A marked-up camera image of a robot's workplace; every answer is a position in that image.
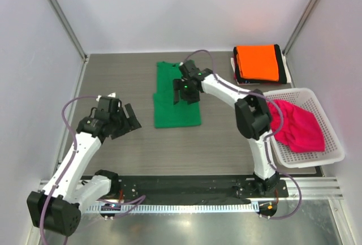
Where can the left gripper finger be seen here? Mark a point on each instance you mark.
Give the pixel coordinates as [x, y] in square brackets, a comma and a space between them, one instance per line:
[132, 120]
[119, 131]

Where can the white slotted cable duct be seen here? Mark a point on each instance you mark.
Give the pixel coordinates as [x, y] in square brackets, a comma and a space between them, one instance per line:
[101, 208]

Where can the folded orange t-shirt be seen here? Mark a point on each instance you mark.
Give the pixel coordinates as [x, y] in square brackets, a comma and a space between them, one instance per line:
[257, 62]

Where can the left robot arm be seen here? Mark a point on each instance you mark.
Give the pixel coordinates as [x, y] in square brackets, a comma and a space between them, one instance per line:
[59, 205]

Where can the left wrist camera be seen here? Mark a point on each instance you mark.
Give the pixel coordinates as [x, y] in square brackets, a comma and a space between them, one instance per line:
[112, 95]

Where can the right aluminium frame post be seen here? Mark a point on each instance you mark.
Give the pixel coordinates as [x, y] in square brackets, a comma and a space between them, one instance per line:
[311, 5]

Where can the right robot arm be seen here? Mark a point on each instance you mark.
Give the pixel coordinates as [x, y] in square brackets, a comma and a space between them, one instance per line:
[253, 117]

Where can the white plastic basket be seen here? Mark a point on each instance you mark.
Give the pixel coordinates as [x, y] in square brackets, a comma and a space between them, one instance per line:
[307, 100]

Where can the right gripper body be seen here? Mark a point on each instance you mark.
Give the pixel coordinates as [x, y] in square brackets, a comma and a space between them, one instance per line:
[187, 92]

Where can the left aluminium frame post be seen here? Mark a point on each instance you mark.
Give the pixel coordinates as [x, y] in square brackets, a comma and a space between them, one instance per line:
[68, 29]

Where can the aluminium frame post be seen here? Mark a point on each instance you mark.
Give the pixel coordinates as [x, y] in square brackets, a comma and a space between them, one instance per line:
[311, 5]
[68, 29]

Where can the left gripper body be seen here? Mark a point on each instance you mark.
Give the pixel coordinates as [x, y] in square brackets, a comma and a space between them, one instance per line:
[119, 120]

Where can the pink t-shirt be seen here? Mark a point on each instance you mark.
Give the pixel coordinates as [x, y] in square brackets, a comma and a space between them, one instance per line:
[301, 131]

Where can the folded black t-shirt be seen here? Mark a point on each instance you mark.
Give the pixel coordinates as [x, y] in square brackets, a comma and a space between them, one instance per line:
[279, 55]

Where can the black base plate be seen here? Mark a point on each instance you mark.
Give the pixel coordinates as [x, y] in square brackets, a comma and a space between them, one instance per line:
[199, 189]

